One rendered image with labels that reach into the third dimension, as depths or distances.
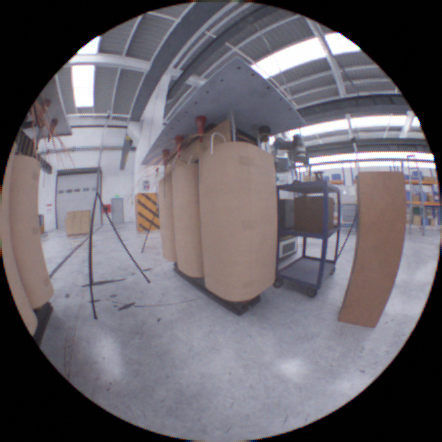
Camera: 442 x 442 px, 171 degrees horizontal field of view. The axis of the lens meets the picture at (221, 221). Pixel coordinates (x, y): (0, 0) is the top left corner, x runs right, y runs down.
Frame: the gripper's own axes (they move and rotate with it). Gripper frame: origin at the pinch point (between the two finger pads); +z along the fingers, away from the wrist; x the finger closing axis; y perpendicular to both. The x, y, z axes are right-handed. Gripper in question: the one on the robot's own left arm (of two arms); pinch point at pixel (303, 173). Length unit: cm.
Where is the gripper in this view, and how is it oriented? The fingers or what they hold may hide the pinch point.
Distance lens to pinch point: 124.1
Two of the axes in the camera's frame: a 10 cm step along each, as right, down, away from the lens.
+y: -0.3, 0.9, -10.0
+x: 10.0, -0.4, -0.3
